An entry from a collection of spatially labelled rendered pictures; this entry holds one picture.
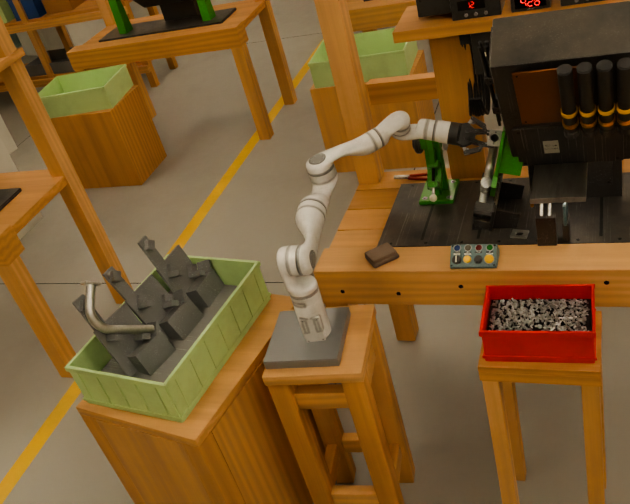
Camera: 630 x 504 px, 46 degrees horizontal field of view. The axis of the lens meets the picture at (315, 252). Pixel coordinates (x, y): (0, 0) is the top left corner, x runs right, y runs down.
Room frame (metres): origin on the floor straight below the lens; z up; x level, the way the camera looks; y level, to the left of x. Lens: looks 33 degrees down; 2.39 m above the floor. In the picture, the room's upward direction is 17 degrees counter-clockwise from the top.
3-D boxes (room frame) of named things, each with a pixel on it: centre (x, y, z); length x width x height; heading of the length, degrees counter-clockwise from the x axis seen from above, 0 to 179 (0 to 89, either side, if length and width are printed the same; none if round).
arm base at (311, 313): (1.84, 0.07, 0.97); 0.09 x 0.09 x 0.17; 76
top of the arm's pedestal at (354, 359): (1.84, 0.07, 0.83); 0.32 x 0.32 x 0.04; 70
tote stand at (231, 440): (2.06, 0.51, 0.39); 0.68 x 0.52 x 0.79; 143
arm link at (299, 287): (1.84, 0.07, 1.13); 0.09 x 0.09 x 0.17; 68
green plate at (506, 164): (2.09, -0.70, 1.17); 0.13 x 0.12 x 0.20; 63
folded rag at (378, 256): (2.10, -0.22, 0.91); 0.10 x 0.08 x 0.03; 102
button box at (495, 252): (1.94, -0.49, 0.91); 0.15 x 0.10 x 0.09; 63
